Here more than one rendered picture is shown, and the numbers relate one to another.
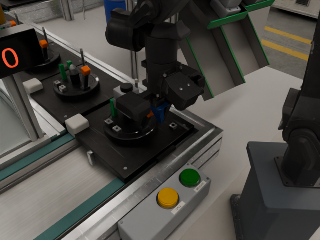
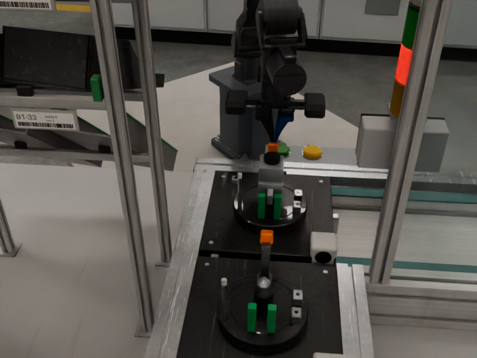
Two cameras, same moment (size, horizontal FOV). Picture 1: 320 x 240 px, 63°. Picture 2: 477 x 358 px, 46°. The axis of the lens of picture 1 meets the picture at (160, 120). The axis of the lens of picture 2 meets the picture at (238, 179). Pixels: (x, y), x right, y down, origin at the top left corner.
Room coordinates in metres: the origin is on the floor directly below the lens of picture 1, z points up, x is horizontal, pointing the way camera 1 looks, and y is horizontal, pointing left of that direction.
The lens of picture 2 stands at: (1.08, 0.68, 1.65)
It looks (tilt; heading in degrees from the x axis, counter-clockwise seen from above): 36 degrees down; 231
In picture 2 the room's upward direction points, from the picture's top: straight up
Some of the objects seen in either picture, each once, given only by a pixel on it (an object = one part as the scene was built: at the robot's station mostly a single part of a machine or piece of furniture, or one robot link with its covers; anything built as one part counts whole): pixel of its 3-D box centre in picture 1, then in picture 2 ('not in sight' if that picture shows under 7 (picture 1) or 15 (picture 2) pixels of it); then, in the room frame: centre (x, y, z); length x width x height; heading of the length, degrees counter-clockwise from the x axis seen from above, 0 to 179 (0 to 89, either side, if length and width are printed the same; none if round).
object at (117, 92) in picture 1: (125, 96); (271, 175); (0.51, 0.09, 1.06); 0.08 x 0.04 x 0.07; 45
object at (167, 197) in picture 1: (167, 198); (311, 153); (0.30, -0.02, 0.96); 0.04 x 0.04 x 0.02
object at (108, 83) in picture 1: (74, 75); (263, 296); (0.69, 0.26, 1.01); 0.24 x 0.24 x 0.13; 46
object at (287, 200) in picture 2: (130, 123); (270, 206); (0.51, 0.08, 0.98); 0.14 x 0.14 x 0.02
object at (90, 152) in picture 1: (91, 157); (334, 223); (0.42, 0.17, 0.95); 0.01 x 0.01 x 0.04; 46
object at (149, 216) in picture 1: (167, 206); (311, 165); (0.30, -0.02, 0.93); 0.21 x 0.07 x 0.06; 136
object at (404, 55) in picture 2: not in sight; (417, 62); (0.46, 0.30, 1.33); 0.05 x 0.05 x 0.05
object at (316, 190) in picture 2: (130, 128); (269, 214); (0.51, 0.08, 0.96); 0.24 x 0.24 x 0.02; 46
